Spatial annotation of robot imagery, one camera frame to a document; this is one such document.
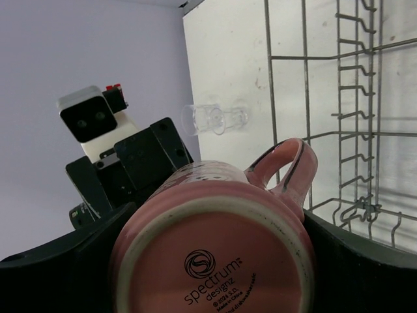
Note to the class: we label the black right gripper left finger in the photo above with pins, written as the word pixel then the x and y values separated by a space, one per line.
pixel 68 274

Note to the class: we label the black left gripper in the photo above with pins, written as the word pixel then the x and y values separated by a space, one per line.
pixel 131 171

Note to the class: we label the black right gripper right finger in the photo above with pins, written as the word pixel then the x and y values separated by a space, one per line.
pixel 355 274

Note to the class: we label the clear glass front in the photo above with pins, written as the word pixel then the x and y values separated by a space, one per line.
pixel 202 119

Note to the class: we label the clear glass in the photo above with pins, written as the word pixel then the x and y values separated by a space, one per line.
pixel 235 118
pixel 202 119

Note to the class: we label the pink ceramic mug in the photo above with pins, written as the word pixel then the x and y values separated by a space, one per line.
pixel 214 238

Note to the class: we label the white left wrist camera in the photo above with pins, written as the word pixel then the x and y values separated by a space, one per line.
pixel 96 118

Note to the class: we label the grey wire dish rack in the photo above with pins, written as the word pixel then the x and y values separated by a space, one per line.
pixel 342 76

